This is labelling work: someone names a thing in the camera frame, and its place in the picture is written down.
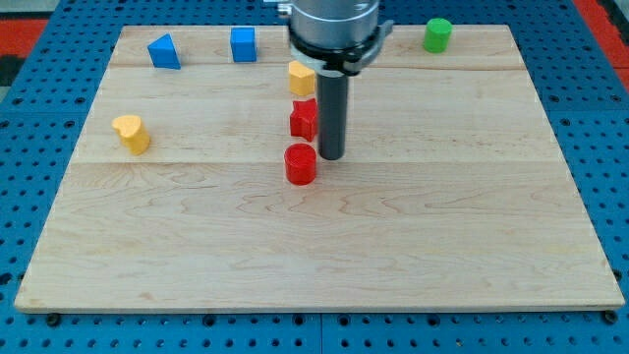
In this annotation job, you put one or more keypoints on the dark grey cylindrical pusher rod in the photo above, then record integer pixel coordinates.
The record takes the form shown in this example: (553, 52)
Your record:
(332, 101)

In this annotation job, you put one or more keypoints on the yellow heart block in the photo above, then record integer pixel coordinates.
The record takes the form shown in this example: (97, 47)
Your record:
(132, 133)

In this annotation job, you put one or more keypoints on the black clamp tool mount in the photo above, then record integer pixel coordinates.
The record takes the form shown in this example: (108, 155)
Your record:
(335, 63)

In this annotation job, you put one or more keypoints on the blue cube block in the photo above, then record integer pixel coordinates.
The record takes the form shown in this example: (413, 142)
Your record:
(243, 44)

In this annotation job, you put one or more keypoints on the light wooden board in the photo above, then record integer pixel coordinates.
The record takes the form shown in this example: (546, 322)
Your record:
(452, 195)

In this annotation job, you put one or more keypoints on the red cylinder block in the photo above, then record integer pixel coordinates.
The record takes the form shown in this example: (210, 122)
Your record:
(300, 164)

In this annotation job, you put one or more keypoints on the green cylinder block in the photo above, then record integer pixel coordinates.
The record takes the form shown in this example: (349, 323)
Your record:
(437, 35)

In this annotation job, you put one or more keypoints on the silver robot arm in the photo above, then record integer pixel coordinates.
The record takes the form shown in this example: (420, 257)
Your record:
(337, 39)

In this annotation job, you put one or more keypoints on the yellow pentagon block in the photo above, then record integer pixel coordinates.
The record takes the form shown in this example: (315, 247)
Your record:
(301, 79)

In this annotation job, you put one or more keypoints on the red star block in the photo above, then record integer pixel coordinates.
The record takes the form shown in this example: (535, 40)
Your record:
(303, 119)

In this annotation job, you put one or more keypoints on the blue triangle block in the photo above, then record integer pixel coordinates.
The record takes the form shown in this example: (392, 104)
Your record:
(163, 53)

